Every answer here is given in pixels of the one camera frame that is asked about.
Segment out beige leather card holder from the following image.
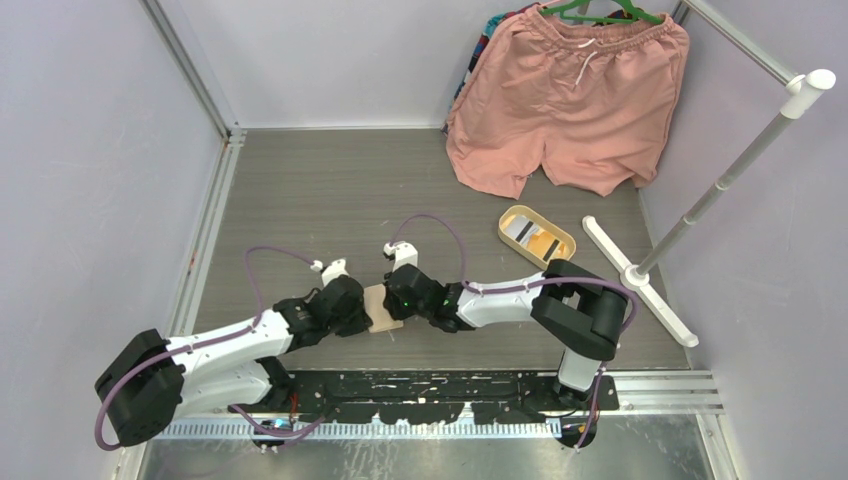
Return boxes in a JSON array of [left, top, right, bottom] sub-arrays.
[[364, 284, 404, 334]]

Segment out white card with black stripe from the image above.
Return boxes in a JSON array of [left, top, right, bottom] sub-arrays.
[[504, 215, 539, 244]]

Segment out yellow card with dark stripe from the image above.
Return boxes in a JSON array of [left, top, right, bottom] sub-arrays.
[[528, 232, 571, 262]]

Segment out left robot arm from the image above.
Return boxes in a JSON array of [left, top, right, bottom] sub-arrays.
[[95, 275, 372, 451]]

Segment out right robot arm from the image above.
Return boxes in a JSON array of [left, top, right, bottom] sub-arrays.
[[383, 259, 638, 411]]

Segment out yellow oval tray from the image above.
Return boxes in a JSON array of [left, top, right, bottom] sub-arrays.
[[497, 205, 577, 270]]

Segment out pink shorts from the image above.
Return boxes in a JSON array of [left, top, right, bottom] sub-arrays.
[[445, 5, 690, 199]]

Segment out colourful garment behind shorts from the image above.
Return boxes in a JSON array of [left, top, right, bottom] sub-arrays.
[[448, 2, 540, 112]]

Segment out green clothes hanger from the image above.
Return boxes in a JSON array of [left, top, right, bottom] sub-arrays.
[[540, 0, 663, 26]]

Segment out white clothes rack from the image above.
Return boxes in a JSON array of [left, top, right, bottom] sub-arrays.
[[582, 0, 836, 348]]

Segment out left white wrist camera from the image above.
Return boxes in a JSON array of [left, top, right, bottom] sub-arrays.
[[310, 258, 349, 287]]

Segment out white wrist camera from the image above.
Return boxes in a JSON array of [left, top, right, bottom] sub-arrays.
[[383, 241, 419, 271], [310, 258, 349, 287]]

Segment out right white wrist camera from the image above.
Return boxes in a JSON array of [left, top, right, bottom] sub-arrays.
[[383, 241, 419, 271]]

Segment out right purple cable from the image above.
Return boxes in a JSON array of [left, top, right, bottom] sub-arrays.
[[389, 213, 641, 452]]

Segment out purple cable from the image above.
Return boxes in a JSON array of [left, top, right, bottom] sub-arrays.
[[94, 246, 333, 453], [389, 213, 641, 452]]

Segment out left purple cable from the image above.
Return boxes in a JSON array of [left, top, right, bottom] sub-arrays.
[[94, 246, 333, 453]]

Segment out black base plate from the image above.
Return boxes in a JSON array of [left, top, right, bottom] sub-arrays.
[[241, 370, 620, 425]]

